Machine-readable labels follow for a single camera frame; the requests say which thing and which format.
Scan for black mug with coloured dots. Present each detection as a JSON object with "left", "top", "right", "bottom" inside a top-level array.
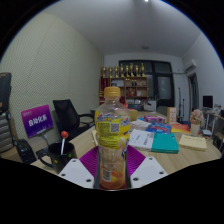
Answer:
[{"left": 39, "top": 141, "right": 78, "bottom": 174}]

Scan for dark glass door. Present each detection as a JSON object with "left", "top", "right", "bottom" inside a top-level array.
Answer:
[{"left": 118, "top": 59, "right": 175, "bottom": 109}]

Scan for cream notepad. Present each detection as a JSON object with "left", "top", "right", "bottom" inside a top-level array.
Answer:
[{"left": 178, "top": 133, "right": 208, "bottom": 153}]

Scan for clear bottle with yellow label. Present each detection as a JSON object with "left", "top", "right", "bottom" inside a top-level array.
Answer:
[{"left": 94, "top": 86, "right": 132, "bottom": 191}]

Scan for purple sign card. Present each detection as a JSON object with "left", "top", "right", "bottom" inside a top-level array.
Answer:
[{"left": 20, "top": 104, "right": 54, "bottom": 139}]

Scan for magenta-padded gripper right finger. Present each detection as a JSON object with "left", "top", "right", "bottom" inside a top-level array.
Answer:
[{"left": 125, "top": 145, "right": 169, "bottom": 189}]

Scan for black computer monitor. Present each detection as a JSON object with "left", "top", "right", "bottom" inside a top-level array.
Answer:
[{"left": 202, "top": 95, "right": 214, "bottom": 110}]

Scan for pink packet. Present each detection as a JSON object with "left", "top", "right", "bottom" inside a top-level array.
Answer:
[{"left": 143, "top": 114, "right": 166, "bottom": 124}]

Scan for blue packet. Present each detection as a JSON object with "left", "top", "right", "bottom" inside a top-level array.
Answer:
[{"left": 145, "top": 122, "right": 173, "bottom": 135}]

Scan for wooden shelf unit with trophies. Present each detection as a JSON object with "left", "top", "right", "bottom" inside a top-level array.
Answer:
[{"left": 98, "top": 63, "right": 150, "bottom": 108}]

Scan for white air conditioner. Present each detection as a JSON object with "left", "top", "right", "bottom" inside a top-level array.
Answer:
[{"left": 184, "top": 59, "right": 198, "bottom": 74}]

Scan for orange red book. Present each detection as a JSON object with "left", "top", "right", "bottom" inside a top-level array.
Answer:
[{"left": 170, "top": 122, "right": 193, "bottom": 134}]

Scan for grey striped cushion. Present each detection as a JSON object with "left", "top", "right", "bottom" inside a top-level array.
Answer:
[{"left": 0, "top": 112, "right": 14, "bottom": 154}]

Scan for black handheld device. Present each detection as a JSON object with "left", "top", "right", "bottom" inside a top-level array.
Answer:
[{"left": 15, "top": 138, "right": 38, "bottom": 165}]

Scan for white booklet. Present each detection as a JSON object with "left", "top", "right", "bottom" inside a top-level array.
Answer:
[{"left": 128, "top": 128, "right": 155, "bottom": 151}]

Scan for teal book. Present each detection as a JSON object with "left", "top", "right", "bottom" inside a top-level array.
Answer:
[{"left": 150, "top": 132, "right": 180, "bottom": 155}]

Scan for yellow gift box, red ribbon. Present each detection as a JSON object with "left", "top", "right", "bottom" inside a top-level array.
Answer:
[{"left": 129, "top": 108, "right": 139, "bottom": 122}]

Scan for pink flowers in white vase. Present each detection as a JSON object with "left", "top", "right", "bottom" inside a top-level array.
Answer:
[{"left": 189, "top": 108, "right": 205, "bottom": 137}]

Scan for orange upright box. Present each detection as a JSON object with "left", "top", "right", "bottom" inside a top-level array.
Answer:
[{"left": 166, "top": 106, "right": 178, "bottom": 125}]

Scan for black office chair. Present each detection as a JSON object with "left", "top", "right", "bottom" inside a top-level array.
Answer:
[{"left": 52, "top": 98, "right": 97, "bottom": 141}]

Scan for black tripod stand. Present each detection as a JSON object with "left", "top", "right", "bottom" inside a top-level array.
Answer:
[{"left": 178, "top": 87, "right": 186, "bottom": 116}]

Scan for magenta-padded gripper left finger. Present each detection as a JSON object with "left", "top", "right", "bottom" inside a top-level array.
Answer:
[{"left": 57, "top": 145, "right": 100, "bottom": 190}]

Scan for black bag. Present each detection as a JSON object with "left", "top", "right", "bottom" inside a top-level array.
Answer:
[{"left": 0, "top": 72, "right": 13, "bottom": 114}]

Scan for red-tipped stick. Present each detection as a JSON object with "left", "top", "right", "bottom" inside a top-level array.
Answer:
[{"left": 59, "top": 130, "right": 69, "bottom": 156}]

